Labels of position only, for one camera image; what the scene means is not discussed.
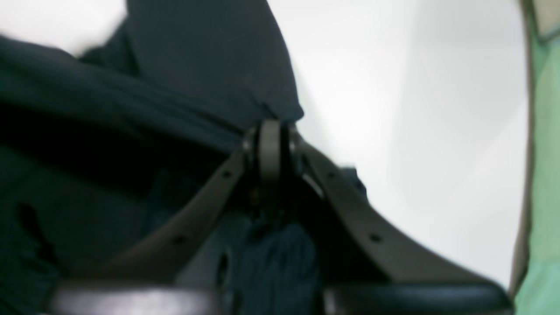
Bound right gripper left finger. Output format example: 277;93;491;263
47;120;280;315

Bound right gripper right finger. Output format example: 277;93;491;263
284;124;514;315

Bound dark navy long-sleeve T-shirt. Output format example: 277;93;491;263
1;0;304;315

